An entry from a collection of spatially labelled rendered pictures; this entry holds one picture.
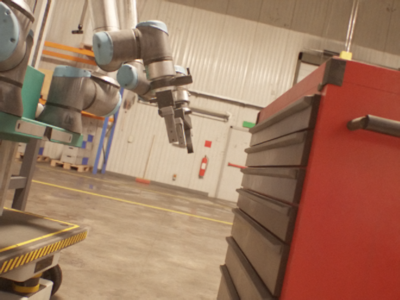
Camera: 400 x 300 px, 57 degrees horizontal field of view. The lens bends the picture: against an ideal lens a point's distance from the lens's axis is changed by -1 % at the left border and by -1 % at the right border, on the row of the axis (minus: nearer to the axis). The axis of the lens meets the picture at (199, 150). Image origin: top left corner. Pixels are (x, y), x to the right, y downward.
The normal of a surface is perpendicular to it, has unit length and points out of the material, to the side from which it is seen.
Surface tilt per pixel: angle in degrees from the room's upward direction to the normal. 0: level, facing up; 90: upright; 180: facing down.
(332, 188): 90
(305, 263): 90
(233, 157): 90
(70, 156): 90
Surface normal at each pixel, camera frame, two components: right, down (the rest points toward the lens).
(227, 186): 0.04, -0.04
